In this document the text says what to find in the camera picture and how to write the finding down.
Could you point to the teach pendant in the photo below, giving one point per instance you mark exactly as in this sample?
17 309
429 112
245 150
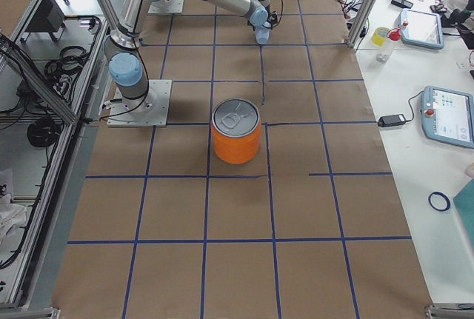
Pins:
447 116
421 29

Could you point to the far teach pendant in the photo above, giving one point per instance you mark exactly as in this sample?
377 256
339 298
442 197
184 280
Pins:
421 29

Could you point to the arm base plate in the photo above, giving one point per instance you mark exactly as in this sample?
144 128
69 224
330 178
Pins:
153 111
166 7

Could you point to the near teach pendant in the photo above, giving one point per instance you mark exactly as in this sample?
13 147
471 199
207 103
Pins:
447 116

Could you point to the yellow tape roll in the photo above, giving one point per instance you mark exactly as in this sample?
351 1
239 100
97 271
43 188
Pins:
379 36

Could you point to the aluminium frame post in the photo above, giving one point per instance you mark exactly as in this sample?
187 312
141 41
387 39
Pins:
359 22

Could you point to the black smartphone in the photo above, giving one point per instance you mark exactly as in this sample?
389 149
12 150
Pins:
404 4

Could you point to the light blue plastic cup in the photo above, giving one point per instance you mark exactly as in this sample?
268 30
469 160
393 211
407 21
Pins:
262 35

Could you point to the orange tin can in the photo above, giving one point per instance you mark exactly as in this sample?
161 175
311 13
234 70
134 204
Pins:
236 130

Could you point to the white crumpled cloth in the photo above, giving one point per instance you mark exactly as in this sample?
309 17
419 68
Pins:
13 215

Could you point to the red cap squeeze bottle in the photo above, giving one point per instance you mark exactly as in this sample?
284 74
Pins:
390 43

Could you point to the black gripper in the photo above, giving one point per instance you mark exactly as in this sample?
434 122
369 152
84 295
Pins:
267 8

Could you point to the small black power brick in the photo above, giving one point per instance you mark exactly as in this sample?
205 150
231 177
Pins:
391 120

